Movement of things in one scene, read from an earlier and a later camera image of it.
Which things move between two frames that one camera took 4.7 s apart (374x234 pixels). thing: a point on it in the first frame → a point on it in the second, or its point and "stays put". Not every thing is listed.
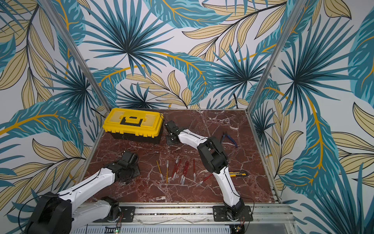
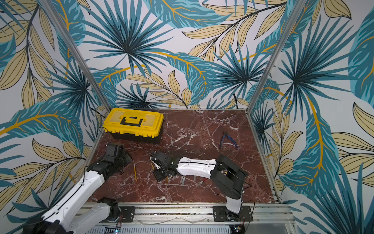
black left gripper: x=137 y=172 → x=128 y=158
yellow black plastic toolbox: x=133 y=125 stays put
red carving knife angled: x=199 y=184 stays put
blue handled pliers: x=224 y=134 stays put
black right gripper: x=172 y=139 → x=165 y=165
